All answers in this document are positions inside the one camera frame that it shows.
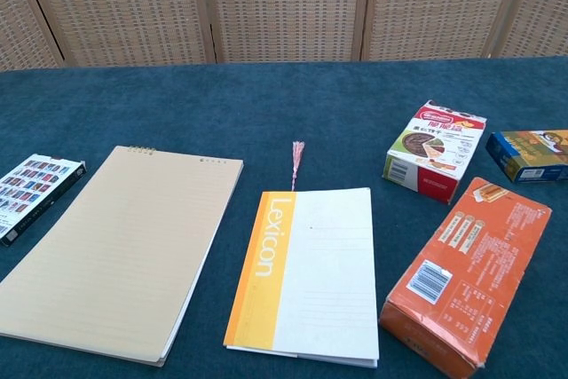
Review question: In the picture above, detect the large tan lined notepad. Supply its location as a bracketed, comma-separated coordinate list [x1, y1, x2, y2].
[0, 145, 245, 368]

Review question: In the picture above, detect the pink tassel bookmark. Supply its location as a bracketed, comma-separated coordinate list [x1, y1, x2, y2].
[288, 140, 307, 193]

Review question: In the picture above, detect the blue table mat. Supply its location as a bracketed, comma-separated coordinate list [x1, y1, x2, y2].
[0, 55, 568, 379]

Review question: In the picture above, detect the yellow white Lexicon notebook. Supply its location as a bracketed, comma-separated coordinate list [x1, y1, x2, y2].
[223, 186, 381, 369]

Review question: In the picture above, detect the red white cookie box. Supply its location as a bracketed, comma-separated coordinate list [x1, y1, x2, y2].
[382, 99, 488, 205]

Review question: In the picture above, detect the woven wooden folding screen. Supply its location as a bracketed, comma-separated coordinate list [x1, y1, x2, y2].
[0, 0, 568, 72]

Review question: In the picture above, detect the orange snack box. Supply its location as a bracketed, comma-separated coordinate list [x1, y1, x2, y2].
[379, 177, 553, 379]

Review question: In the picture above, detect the blue cartoon print box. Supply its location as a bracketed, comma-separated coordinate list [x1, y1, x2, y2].
[485, 129, 568, 184]

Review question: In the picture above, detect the black box with picture grid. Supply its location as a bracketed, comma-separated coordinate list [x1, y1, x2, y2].
[0, 153, 88, 248]

